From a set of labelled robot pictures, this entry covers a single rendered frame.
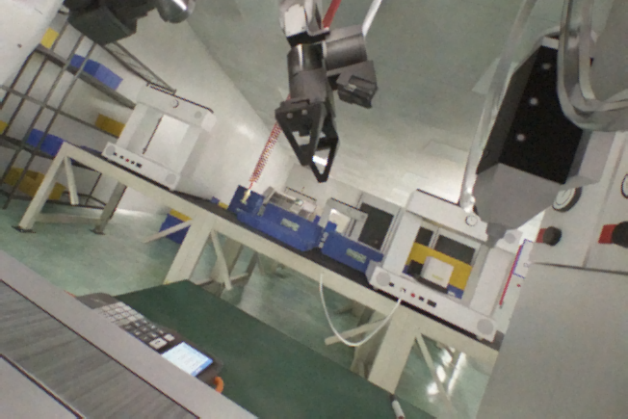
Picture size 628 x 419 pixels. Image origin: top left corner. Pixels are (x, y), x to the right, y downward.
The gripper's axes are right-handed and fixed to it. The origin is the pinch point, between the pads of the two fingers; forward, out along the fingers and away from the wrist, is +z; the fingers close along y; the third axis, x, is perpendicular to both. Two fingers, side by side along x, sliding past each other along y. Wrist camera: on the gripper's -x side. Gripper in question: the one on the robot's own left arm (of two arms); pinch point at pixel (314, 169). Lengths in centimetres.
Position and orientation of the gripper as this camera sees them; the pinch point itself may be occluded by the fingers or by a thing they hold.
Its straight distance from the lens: 44.4
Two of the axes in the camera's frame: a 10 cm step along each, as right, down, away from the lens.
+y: 3.0, 2.4, 9.2
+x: -9.5, 1.5, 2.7
